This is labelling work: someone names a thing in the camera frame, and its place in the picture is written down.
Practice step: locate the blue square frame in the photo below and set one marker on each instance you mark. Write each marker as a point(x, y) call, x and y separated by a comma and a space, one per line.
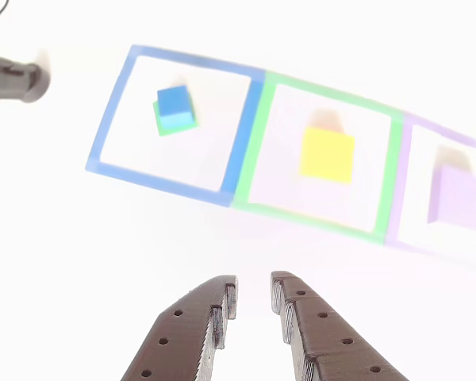
point(242, 139)

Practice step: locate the orange block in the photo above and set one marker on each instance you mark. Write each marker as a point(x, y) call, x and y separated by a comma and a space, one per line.
point(327, 155)

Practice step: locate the small blue cube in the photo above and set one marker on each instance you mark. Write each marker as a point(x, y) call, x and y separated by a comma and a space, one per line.
point(174, 103)

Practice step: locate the green square frame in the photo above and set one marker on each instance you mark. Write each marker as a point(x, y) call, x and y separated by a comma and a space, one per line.
point(258, 139)

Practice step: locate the purple square frame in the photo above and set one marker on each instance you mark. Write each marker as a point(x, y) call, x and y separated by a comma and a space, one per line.
point(400, 178)

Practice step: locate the black tripod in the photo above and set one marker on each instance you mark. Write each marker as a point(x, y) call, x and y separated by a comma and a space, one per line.
point(8, 79)

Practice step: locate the green cube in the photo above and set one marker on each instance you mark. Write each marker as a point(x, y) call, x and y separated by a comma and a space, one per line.
point(156, 119)

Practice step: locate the large purple block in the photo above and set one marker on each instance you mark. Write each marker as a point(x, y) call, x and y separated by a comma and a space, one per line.
point(456, 194)

